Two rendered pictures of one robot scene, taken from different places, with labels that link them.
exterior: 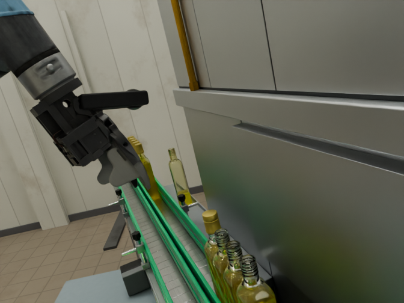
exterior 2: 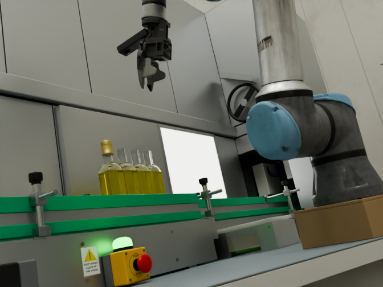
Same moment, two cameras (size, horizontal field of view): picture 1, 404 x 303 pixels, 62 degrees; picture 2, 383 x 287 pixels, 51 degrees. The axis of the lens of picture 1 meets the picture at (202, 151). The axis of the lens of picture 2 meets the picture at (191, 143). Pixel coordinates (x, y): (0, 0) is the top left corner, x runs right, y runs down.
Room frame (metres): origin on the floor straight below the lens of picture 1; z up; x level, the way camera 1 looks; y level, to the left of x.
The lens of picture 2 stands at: (1.21, 1.09, 0.80)
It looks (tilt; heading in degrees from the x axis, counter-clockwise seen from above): 15 degrees up; 231
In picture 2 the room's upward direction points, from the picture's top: 12 degrees counter-clockwise
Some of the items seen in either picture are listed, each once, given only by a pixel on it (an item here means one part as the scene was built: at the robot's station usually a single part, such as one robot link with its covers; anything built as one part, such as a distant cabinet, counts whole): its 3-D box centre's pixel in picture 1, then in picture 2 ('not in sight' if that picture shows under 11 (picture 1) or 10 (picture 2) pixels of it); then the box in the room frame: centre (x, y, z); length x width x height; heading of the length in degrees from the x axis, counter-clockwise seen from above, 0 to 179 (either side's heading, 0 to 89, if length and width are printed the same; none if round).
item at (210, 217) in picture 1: (211, 221); (106, 148); (0.68, 0.02, 1.14); 0.04 x 0.04 x 0.04
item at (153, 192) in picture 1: (145, 171); not in sight; (1.54, 0.28, 1.02); 0.06 x 0.06 x 0.28; 17
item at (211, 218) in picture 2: not in sight; (202, 230); (0.41, 0.05, 0.85); 0.09 x 0.04 x 0.07; 107
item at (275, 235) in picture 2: not in sight; (248, 240); (0.27, 0.10, 0.79); 0.27 x 0.17 x 0.08; 107
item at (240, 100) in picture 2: not in sight; (245, 102); (-0.33, -0.31, 1.49); 0.21 x 0.05 x 0.21; 107
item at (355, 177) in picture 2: not in sight; (343, 177); (0.42, 0.59, 0.88); 0.15 x 0.15 x 0.10
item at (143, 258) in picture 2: not in sight; (141, 263); (0.78, 0.30, 0.79); 0.04 x 0.03 x 0.04; 17
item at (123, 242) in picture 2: not in sight; (122, 244); (0.80, 0.25, 0.84); 0.04 x 0.04 x 0.03
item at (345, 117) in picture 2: not in sight; (328, 127); (0.43, 0.60, 1.00); 0.13 x 0.12 x 0.14; 176
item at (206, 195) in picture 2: not in sight; (200, 199); (0.40, 0.06, 0.95); 0.17 x 0.03 x 0.12; 107
